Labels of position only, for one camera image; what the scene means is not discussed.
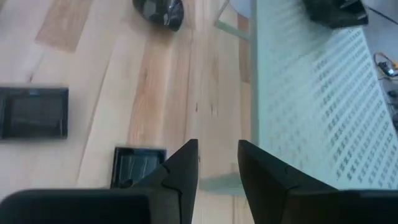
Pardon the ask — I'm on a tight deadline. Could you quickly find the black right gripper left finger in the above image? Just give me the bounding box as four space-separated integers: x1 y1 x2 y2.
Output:
133 138 200 224

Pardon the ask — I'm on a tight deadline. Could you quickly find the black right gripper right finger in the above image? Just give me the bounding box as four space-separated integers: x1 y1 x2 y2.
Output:
238 139 340 224

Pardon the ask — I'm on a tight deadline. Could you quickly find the small black square plate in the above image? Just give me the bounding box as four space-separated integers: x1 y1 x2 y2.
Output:
0 86 70 141
110 146 168 189

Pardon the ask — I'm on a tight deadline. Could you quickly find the black rounded wavy plate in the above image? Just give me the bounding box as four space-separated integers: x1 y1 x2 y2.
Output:
132 0 185 32

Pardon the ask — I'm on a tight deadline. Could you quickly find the black square wavy bowl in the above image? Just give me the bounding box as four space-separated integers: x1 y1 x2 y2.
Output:
302 0 370 29

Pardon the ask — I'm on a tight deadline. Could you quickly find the green perforated metal shelf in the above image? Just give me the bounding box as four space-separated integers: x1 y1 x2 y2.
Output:
198 0 398 197

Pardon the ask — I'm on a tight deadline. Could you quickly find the black cable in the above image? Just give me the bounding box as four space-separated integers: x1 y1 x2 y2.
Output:
366 6 398 25

